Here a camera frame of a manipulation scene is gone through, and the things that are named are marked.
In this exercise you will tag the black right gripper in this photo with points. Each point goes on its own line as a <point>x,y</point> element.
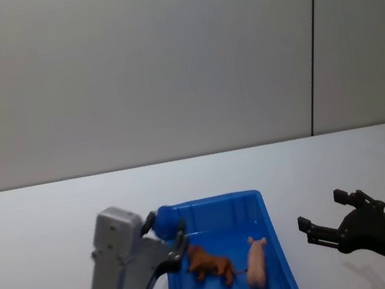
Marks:
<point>374,229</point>

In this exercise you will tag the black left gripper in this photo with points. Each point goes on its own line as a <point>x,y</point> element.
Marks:
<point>152,284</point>

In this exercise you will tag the blue toy ball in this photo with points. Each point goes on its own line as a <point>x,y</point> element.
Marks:
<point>166,222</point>

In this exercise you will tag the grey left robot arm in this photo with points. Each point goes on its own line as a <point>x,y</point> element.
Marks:
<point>115,259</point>

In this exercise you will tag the brown toy lion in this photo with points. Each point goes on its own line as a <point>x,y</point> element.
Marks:
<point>211,264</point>

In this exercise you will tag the blue plastic bin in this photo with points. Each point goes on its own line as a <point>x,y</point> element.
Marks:
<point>222,216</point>

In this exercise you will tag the pink toy pig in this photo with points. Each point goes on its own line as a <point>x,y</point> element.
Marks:
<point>255,263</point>

